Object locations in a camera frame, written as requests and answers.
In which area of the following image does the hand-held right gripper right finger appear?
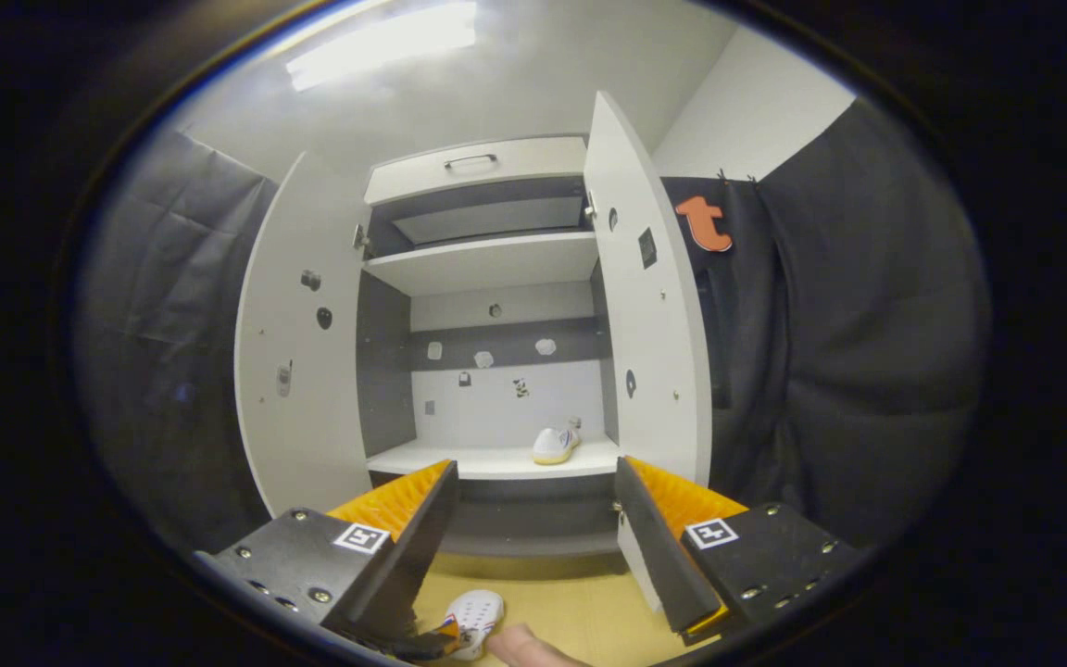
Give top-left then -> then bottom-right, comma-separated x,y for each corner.
613,456 -> 868,648

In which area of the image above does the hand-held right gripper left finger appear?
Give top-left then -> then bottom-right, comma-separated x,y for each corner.
193,459 -> 460,649

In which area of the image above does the white shoe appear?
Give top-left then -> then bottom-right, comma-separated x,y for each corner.
532,419 -> 583,466
446,590 -> 506,661

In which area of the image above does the white cabinet door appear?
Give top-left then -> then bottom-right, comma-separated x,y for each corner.
583,90 -> 713,614
234,153 -> 374,518

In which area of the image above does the black backdrop cloth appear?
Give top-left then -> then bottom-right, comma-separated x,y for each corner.
75,97 -> 993,557

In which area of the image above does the ceiling light panel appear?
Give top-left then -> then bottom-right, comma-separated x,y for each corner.
285,2 -> 479,92

